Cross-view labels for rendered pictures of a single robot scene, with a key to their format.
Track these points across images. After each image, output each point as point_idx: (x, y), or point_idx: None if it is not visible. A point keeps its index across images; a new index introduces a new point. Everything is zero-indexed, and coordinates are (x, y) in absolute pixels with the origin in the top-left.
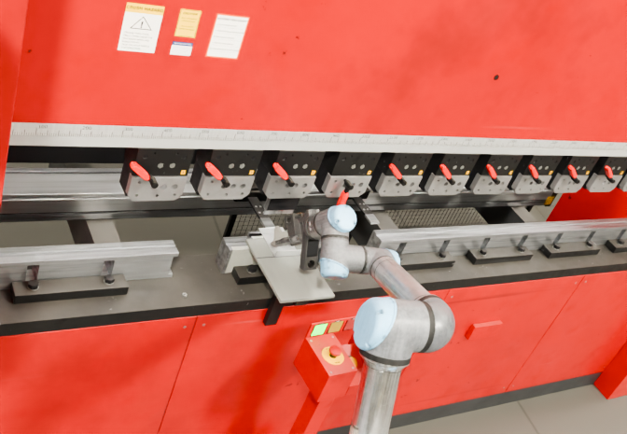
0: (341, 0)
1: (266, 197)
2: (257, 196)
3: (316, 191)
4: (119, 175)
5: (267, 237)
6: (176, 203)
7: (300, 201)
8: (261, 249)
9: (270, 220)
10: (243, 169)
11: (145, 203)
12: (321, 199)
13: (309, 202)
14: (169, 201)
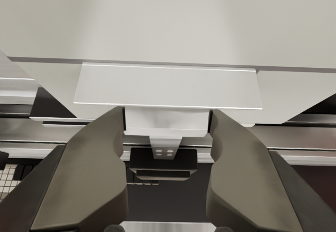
0: None
1: (133, 156)
2: (154, 159)
3: (23, 146)
4: (322, 163)
5: (201, 123)
6: (271, 135)
7: (53, 129)
8: (277, 99)
9: (155, 144)
10: None
11: (319, 138)
12: (12, 131)
13: (36, 126)
14: (285, 141)
